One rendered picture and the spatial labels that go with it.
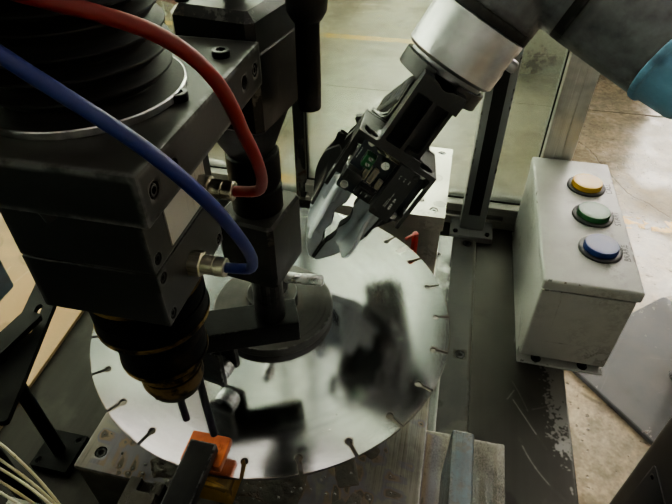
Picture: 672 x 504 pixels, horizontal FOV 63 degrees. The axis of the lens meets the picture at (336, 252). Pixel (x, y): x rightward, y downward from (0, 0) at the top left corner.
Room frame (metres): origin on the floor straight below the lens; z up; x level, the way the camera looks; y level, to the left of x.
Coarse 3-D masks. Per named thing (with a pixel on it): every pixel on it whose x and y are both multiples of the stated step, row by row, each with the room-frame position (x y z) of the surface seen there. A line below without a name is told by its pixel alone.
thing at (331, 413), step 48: (384, 240) 0.46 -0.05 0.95; (336, 288) 0.38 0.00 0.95; (384, 288) 0.38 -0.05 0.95; (432, 288) 0.38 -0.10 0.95; (96, 336) 0.32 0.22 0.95; (336, 336) 0.32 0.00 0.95; (384, 336) 0.32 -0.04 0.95; (432, 336) 0.32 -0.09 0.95; (96, 384) 0.27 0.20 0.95; (240, 384) 0.27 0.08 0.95; (288, 384) 0.27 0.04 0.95; (336, 384) 0.27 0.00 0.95; (384, 384) 0.27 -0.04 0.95; (432, 384) 0.27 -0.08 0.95; (144, 432) 0.23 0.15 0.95; (240, 432) 0.23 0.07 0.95; (288, 432) 0.23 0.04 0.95; (336, 432) 0.23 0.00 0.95; (384, 432) 0.23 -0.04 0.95
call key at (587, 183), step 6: (582, 174) 0.66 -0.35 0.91; (588, 174) 0.66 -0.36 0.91; (576, 180) 0.64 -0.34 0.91; (582, 180) 0.64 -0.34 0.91; (588, 180) 0.64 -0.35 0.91; (594, 180) 0.64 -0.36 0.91; (600, 180) 0.64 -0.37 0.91; (576, 186) 0.63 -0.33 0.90; (582, 186) 0.63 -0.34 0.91; (588, 186) 0.63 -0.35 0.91; (594, 186) 0.63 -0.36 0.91; (600, 186) 0.63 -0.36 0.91; (588, 192) 0.62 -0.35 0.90; (594, 192) 0.62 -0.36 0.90
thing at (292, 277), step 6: (228, 276) 0.36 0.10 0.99; (288, 276) 0.35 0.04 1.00; (294, 276) 0.35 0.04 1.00; (300, 276) 0.35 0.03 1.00; (306, 276) 0.35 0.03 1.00; (312, 276) 0.35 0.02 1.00; (318, 276) 0.35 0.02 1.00; (288, 282) 0.35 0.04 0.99; (294, 282) 0.35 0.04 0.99; (300, 282) 0.35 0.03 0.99; (306, 282) 0.35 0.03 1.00; (312, 282) 0.35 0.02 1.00; (318, 282) 0.34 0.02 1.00
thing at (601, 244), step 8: (584, 240) 0.51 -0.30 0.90; (592, 240) 0.51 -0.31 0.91; (600, 240) 0.51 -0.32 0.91; (608, 240) 0.51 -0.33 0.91; (584, 248) 0.50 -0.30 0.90; (592, 248) 0.49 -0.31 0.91; (600, 248) 0.49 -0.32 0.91; (608, 248) 0.49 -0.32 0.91; (616, 248) 0.49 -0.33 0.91; (600, 256) 0.49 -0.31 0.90; (608, 256) 0.48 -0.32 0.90; (616, 256) 0.49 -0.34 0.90
